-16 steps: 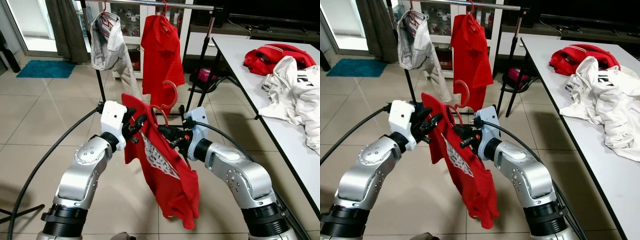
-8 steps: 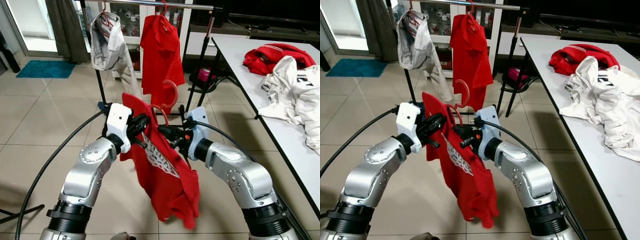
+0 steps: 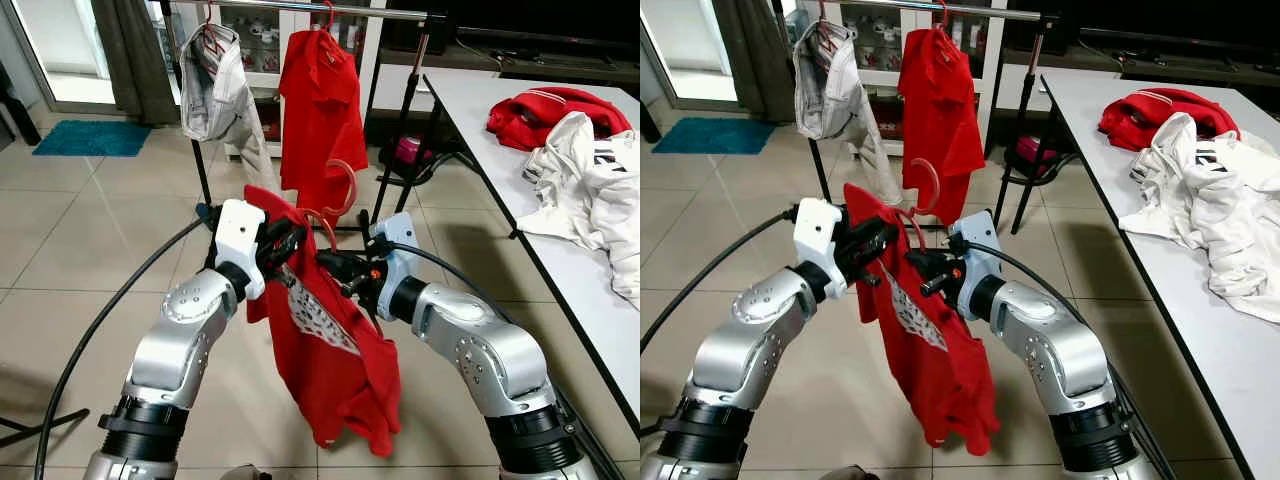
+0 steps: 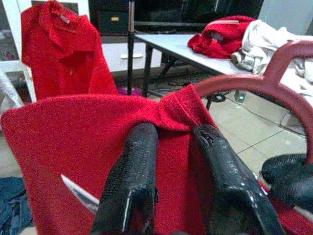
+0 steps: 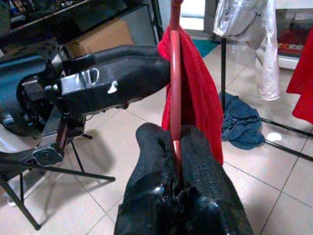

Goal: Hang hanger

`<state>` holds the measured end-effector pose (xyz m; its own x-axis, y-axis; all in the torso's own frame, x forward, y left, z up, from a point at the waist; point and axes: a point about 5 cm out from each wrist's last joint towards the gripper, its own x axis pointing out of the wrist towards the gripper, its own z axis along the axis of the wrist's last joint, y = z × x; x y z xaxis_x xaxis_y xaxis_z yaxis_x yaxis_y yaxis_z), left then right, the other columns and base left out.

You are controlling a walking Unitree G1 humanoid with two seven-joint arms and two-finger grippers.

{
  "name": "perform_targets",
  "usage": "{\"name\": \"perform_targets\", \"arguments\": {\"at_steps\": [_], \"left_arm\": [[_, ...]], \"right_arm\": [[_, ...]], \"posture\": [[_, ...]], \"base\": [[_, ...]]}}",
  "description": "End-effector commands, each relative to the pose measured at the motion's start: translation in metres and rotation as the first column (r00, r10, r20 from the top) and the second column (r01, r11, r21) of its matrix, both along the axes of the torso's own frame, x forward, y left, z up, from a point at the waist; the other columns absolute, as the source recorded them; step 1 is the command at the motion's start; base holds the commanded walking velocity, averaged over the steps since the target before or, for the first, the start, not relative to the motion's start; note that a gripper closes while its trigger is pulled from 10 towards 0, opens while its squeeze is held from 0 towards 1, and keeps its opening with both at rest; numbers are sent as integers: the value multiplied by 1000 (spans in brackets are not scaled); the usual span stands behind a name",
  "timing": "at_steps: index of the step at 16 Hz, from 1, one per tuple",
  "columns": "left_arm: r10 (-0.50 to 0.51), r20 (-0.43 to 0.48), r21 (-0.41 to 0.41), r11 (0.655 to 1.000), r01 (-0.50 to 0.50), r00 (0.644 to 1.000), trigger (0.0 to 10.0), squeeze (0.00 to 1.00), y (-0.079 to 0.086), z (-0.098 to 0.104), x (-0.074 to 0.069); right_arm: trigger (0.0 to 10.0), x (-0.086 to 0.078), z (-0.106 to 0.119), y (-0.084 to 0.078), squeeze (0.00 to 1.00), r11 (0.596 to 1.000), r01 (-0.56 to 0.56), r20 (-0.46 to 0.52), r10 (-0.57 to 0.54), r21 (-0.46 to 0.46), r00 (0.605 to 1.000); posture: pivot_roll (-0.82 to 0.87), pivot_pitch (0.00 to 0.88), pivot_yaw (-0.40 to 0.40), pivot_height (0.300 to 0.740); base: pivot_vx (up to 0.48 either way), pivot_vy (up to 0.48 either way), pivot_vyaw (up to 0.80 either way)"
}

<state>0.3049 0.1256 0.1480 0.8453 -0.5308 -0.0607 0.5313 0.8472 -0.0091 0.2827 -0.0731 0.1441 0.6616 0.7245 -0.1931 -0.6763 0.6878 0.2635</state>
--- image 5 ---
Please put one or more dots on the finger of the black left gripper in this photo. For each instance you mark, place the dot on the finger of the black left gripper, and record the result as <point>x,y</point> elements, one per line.
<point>127,55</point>
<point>137,80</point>

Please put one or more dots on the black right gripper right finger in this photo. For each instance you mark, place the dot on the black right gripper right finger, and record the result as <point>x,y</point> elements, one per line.
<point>205,183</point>

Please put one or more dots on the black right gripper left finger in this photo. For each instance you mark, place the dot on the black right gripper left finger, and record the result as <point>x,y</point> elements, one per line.
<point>149,171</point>

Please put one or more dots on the red jersey white number print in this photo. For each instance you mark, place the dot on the red jersey white number print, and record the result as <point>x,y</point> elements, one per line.
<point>200,98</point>

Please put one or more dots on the brown cardboard box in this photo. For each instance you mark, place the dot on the brown cardboard box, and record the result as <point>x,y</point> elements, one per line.
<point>105,36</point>

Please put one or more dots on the black folding stand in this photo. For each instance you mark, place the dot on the black folding stand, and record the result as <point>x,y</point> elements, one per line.
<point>93,176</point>

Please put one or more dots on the dark blue garment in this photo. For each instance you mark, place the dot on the dark blue garment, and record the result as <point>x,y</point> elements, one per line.
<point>242,127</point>

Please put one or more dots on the teal rug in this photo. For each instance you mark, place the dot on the teal rug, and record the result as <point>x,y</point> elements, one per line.
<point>205,47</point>

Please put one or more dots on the black shelf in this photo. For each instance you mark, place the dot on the black shelf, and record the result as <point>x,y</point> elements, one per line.
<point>49,19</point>

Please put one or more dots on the black clothes rack silver bar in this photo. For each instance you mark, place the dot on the black clothes rack silver bar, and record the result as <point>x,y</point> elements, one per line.
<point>223,68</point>

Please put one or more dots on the white grey shirt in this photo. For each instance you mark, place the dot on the white grey shirt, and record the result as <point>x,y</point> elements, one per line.
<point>244,19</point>

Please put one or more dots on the plain red shirt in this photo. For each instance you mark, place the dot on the plain red shirt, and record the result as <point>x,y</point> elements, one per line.
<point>303,85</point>

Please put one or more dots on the white display cabinet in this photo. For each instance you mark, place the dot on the white display cabinet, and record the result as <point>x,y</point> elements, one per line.
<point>288,62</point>

